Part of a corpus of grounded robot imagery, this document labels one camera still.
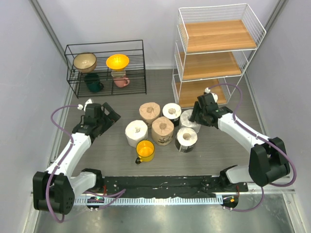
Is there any pink mug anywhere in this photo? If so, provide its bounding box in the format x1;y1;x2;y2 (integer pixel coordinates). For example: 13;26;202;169
113;76;130;88

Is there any black wrapped toilet paper roll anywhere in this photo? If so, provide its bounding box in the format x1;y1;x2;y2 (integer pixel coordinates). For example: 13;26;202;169
162;103;182;127

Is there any brown wrapped roll back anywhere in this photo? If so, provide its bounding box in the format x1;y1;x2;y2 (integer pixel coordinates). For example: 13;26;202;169
139;102;161;127

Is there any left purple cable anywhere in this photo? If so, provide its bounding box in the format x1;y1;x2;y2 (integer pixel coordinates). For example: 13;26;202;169
45;104;127;223

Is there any black roll front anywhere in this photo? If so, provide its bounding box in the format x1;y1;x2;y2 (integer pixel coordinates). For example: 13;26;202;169
175;127;198;153

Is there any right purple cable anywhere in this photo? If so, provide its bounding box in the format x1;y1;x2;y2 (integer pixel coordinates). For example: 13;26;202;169
208;83;297;212

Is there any beige small cup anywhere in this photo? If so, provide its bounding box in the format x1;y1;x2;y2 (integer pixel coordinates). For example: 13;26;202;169
111;70;126;78

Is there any white wire wooden shelf rack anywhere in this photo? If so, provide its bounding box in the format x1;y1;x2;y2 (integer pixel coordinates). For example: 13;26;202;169
172;3;266;109

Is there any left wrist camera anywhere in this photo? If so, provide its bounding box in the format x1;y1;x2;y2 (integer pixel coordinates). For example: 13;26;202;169
77;99;94;112

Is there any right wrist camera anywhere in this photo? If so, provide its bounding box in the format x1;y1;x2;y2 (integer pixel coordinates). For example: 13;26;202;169
204;87;218;102

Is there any white toilet paper roll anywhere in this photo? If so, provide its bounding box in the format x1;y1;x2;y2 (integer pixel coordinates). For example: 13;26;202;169
179;109;201;133

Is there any yellow enamel mug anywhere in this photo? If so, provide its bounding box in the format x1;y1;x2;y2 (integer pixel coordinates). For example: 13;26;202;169
135;140;155;164

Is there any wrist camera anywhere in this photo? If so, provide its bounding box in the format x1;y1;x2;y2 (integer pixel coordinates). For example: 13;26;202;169
204;87;218;102
77;99;94;112

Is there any purple cable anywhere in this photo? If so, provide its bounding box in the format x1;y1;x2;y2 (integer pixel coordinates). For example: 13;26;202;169
45;104;127;223
208;83;297;212

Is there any orange bowl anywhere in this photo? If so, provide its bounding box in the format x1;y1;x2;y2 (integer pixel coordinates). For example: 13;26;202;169
106;54;129;71

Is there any black wire rack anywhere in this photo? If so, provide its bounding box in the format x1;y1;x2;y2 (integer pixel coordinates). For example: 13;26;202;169
64;39;147;98

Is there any beige brown bowl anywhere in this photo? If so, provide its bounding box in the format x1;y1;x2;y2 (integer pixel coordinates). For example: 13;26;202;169
73;52;97;73

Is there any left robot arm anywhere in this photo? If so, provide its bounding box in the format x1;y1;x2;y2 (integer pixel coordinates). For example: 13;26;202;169
33;99;121;217

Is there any dark green mug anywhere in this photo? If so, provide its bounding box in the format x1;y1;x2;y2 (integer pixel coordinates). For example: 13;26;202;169
84;73;104;93

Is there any brown wrapped roll front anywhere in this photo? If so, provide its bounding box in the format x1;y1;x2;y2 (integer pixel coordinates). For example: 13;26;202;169
152;116;174;146

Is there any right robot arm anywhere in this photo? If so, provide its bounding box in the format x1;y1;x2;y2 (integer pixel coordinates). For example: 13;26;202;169
189;93;291;192

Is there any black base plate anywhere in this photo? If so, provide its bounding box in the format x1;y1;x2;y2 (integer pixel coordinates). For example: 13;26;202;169
89;175;248;199

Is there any brown wrapped roll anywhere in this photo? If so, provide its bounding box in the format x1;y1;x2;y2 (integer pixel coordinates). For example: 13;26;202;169
152;116;174;146
139;102;161;127

